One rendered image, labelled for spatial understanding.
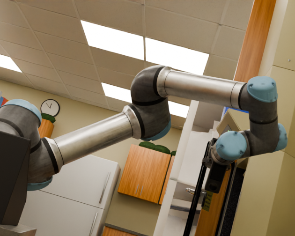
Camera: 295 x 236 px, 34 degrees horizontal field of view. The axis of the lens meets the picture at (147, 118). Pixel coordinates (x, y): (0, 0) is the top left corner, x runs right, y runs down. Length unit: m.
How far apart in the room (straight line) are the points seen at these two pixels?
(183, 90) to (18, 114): 0.46
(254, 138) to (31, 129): 0.61
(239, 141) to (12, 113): 0.61
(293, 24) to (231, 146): 0.73
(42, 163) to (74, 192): 5.23
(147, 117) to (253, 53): 0.85
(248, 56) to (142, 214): 5.25
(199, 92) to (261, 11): 1.02
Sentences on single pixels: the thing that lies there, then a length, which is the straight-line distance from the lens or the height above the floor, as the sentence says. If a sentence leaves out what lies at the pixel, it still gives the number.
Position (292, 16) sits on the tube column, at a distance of 1.89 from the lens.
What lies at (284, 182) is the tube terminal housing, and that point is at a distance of 1.74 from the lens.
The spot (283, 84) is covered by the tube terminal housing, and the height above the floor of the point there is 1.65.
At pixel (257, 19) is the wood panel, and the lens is 2.28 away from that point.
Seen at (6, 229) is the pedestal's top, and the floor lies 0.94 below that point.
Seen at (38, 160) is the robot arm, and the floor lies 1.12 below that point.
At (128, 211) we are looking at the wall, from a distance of 7.21.
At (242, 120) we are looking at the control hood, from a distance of 1.72.
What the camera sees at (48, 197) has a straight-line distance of 6.68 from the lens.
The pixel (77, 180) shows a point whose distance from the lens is 6.63.
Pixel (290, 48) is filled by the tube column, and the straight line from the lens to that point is 1.84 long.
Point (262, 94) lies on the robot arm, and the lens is 1.25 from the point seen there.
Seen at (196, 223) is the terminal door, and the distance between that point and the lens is 1.75.
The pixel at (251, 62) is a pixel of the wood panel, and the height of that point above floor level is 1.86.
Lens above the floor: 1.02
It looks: 13 degrees up
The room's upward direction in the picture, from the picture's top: 17 degrees clockwise
